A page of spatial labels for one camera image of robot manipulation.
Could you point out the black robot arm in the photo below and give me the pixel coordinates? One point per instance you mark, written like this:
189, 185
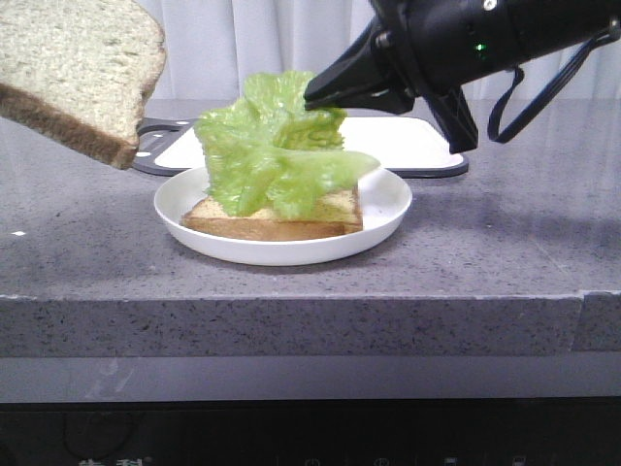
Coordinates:
543, 27

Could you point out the bread slice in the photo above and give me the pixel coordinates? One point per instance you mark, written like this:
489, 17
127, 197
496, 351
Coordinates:
81, 72
334, 214

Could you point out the white round plate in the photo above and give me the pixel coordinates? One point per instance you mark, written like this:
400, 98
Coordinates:
384, 200

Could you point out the white cutting board grey rim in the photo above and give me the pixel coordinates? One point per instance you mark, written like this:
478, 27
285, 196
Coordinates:
409, 147

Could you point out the green lettuce leaf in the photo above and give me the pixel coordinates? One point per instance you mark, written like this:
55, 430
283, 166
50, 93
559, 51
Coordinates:
267, 151

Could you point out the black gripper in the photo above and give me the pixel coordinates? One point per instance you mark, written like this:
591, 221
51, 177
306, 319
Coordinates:
436, 47

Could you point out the black appliance front panel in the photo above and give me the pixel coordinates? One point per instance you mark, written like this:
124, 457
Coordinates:
557, 431

